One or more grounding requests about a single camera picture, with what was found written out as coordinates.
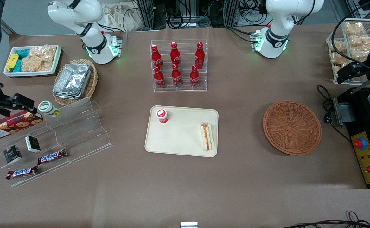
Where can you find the beige plastic tray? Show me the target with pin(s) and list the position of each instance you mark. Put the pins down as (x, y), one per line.
(181, 136)

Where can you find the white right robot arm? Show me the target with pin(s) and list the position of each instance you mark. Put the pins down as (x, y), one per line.
(77, 15)

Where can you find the small white metal object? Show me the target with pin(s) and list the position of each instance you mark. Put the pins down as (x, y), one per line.
(188, 224)

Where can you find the clear acrylic bottle rack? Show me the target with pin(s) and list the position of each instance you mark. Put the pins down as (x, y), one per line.
(185, 88)

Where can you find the round brown wicker basket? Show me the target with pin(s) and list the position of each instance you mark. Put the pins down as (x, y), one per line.
(296, 129)

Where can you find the brown Snickers bar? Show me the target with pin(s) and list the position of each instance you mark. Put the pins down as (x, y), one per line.
(22, 172)
(52, 156)

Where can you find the beige cloth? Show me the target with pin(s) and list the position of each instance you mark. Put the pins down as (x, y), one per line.
(118, 17)

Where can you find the teal snack packet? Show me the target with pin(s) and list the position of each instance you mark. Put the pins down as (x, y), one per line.
(23, 52)
(18, 66)

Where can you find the clear acrylic tiered stand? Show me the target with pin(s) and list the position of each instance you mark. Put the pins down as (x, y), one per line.
(77, 133)

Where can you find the red tartan cookie box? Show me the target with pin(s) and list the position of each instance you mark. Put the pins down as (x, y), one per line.
(14, 125)

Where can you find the green lid small cup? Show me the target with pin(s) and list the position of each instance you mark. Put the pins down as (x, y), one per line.
(47, 107)

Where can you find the white rectangular bin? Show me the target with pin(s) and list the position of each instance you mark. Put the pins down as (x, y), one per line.
(10, 73)

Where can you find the oval light wicker basket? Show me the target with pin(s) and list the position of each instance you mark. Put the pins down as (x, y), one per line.
(91, 82)

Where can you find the grey metal bar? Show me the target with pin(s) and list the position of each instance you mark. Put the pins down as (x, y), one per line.
(365, 85)

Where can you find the clear bag rice crackers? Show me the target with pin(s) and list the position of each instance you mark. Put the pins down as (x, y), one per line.
(44, 51)
(36, 64)

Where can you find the silver foil container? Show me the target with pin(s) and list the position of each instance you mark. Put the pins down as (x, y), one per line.
(74, 79)

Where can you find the yellow snack packet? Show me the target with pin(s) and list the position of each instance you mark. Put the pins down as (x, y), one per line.
(12, 61)

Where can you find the triangular sandwich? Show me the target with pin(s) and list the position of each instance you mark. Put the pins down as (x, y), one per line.
(207, 137)

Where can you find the red lid small cup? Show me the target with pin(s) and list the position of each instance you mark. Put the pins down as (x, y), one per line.
(162, 115)

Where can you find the clear bag fried snack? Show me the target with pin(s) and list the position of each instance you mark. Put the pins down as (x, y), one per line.
(354, 28)
(338, 47)
(337, 58)
(334, 68)
(360, 40)
(359, 52)

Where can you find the small black white box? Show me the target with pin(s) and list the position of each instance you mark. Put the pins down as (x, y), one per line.
(33, 144)

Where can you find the aluminium frame post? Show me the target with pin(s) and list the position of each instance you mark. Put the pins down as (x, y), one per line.
(231, 12)
(148, 14)

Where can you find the black fryer machine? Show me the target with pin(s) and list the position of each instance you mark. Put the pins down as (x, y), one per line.
(359, 110)

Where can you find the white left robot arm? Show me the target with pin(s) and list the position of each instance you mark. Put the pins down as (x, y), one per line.
(278, 19)

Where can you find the red cola bottle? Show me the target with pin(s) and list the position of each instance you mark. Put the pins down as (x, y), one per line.
(159, 78)
(194, 77)
(199, 57)
(176, 77)
(175, 54)
(156, 57)

